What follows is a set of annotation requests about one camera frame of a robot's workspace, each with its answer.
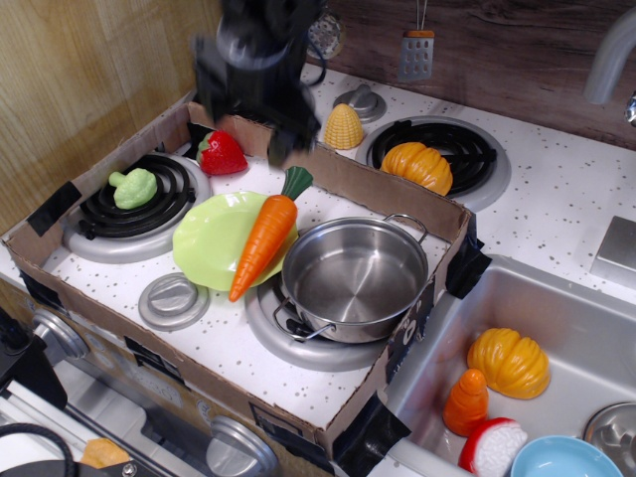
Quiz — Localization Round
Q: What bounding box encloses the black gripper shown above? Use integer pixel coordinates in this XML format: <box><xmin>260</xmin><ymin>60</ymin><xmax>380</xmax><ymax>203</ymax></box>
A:
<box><xmin>192</xmin><ymin>37</ymin><xmax>320</xmax><ymax>167</ymax></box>

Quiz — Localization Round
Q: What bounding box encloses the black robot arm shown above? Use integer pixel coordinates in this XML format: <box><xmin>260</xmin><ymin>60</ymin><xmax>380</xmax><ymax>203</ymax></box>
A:
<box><xmin>191</xmin><ymin>1</ymin><xmax>326</xmax><ymax>167</ymax></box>

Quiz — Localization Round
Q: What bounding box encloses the light green plastic plate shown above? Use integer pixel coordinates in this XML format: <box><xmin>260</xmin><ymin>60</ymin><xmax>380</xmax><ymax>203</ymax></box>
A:
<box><xmin>173</xmin><ymin>192</ymin><xmax>298</xmax><ymax>293</ymax></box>

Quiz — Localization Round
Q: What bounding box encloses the orange toy carrot piece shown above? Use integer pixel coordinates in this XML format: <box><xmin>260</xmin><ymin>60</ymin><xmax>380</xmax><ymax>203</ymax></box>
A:
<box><xmin>442</xmin><ymin>369</ymin><xmax>489</xmax><ymax>437</ymax></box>

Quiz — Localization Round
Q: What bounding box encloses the red toy strawberry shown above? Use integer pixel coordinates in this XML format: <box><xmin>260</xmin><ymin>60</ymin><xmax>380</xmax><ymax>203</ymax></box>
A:
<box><xmin>196</xmin><ymin>130</ymin><xmax>248</xmax><ymax>176</ymax></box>

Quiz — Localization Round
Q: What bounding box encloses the yellow toy corn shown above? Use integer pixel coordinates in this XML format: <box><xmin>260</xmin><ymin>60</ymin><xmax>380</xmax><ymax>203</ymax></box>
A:
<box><xmin>324</xmin><ymin>103</ymin><xmax>364</xmax><ymax>150</ymax></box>

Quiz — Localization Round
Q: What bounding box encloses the silver slotted ladle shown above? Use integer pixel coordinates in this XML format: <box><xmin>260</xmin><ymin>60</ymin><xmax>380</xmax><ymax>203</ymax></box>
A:
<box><xmin>308</xmin><ymin>10</ymin><xmax>346</xmax><ymax>60</ymax></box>

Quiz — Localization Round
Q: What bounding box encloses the silver stove knob back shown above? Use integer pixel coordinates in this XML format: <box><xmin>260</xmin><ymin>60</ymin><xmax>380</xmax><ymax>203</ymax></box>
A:
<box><xmin>333</xmin><ymin>84</ymin><xmax>387</xmax><ymax>124</ymax></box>

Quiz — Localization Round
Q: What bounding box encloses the silver stove knob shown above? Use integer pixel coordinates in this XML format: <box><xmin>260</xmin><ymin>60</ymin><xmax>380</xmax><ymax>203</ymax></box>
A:
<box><xmin>138</xmin><ymin>272</ymin><xmax>210</xmax><ymax>332</ymax></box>
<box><xmin>333</xmin><ymin>84</ymin><xmax>387</xmax><ymax>124</ymax></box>

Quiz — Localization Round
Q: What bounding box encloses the green toy broccoli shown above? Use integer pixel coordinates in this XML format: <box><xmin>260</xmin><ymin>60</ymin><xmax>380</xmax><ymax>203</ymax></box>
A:
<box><xmin>108</xmin><ymin>168</ymin><xmax>158</xmax><ymax>210</ymax></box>

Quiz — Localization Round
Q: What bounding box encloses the front right grey burner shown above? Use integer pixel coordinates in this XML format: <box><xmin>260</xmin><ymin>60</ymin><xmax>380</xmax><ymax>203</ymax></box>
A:
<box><xmin>244</xmin><ymin>275</ymin><xmax>384</xmax><ymax>372</ymax></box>

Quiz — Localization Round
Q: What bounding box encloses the silver toy spatula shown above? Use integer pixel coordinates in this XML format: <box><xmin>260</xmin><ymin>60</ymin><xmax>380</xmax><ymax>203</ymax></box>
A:
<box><xmin>397</xmin><ymin>1</ymin><xmax>435</xmax><ymax>82</ymax></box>

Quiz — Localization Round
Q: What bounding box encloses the orange toy pumpkin on stove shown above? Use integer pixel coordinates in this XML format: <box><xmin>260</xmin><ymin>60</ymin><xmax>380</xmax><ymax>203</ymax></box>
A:
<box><xmin>381</xmin><ymin>142</ymin><xmax>453</xmax><ymax>196</ymax></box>

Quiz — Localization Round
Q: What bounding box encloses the stainless steel pot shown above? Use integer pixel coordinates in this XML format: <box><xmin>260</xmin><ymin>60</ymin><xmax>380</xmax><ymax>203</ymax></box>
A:
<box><xmin>276</xmin><ymin>214</ymin><xmax>428</xmax><ymax>344</ymax></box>

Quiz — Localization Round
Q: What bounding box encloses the silver stove knob front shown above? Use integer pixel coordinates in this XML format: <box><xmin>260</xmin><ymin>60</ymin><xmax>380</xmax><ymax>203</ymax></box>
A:
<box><xmin>138</xmin><ymin>272</ymin><xmax>210</xmax><ymax>332</ymax></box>

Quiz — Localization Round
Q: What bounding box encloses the back right black burner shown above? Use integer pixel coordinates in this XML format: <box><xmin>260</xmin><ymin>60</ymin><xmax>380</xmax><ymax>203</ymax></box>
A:
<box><xmin>355</xmin><ymin>116</ymin><xmax>512</xmax><ymax>213</ymax></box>

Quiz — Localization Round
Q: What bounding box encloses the brown cardboard fence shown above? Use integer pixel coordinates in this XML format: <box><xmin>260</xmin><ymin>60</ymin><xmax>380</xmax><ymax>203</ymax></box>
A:
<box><xmin>4</xmin><ymin>102</ymin><xmax>476</xmax><ymax>462</ymax></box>

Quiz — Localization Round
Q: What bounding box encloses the silver oven knob left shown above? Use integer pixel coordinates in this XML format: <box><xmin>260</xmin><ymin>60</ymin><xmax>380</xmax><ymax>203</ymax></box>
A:
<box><xmin>33</xmin><ymin>309</ymin><xmax>89</xmax><ymax>366</ymax></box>

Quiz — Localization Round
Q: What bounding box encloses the silver oven knob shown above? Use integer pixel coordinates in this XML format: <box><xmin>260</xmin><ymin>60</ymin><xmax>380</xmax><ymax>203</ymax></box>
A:
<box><xmin>206</xmin><ymin>415</ymin><xmax>278</xmax><ymax>477</ymax></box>
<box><xmin>33</xmin><ymin>309</ymin><xmax>89</xmax><ymax>366</ymax></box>

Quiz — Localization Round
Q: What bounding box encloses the silver oven knob right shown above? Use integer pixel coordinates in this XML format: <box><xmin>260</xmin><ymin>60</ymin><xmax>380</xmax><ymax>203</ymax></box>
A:
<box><xmin>206</xmin><ymin>415</ymin><xmax>278</xmax><ymax>477</ymax></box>

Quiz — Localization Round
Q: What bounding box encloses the black device at left edge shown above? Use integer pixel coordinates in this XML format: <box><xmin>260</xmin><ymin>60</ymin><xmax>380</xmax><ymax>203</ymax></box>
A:
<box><xmin>1</xmin><ymin>309</ymin><xmax>68</xmax><ymax>409</ymax></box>

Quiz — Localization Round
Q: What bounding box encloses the orange toy pumpkin in sink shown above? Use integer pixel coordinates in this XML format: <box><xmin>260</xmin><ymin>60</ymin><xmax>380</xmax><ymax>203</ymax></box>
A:
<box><xmin>466</xmin><ymin>328</ymin><xmax>552</xmax><ymax>399</ymax></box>

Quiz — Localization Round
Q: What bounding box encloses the yellow sponge piece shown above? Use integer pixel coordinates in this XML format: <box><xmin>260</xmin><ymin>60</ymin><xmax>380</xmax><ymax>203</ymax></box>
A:
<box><xmin>79</xmin><ymin>437</ymin><xmax>130</xmax><ymax>469</ymax></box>

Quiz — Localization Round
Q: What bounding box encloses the grey faucet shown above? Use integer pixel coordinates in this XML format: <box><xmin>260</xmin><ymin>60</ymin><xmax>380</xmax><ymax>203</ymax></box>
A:
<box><xmin>583</xmin><ymin>8</ymin><xmax>635</xmax><ymax>104</ymax></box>

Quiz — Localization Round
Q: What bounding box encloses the grey metal block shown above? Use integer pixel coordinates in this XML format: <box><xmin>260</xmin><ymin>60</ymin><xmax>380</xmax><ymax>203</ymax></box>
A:
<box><xmin>590</xmin><ymin>216</ymin><xmax>636</xmax><ymax>289</ymax></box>

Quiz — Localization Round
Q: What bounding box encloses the steel sink basin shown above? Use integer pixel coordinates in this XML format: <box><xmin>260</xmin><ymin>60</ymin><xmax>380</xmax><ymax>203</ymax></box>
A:
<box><xmin>373</xmin><ymin>255</ymin><xmax>635</xmax><ymax>476</ymax></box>

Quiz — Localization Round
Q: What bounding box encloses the red white toy mushroom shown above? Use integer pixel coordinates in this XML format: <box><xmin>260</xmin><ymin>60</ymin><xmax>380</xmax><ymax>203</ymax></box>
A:
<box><xmin>458</xmin><ymin>417</ymin><xmax>528</xmax><ymax>477</ymax></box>

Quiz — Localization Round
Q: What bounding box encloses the light blue bowl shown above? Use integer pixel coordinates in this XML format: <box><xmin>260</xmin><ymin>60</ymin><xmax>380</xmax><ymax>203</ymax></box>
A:
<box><xmin>510</xmin><ymin>435</ymin><xmax>622</xmax><ymax>477</ymax></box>

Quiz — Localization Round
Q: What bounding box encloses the silver sink drain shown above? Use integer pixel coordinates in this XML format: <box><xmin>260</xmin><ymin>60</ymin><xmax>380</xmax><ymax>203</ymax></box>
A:
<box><xmin>582</xmin><ymin>402</ymin><xmax>635</xmax><ymax>476</ymax></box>

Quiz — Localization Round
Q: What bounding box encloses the black cable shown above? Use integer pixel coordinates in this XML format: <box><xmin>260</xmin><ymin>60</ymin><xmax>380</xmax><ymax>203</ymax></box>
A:
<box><xmin>0</xmin><ymin>422</ymin><xmax>76</xmax><ymax>477</ymax></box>

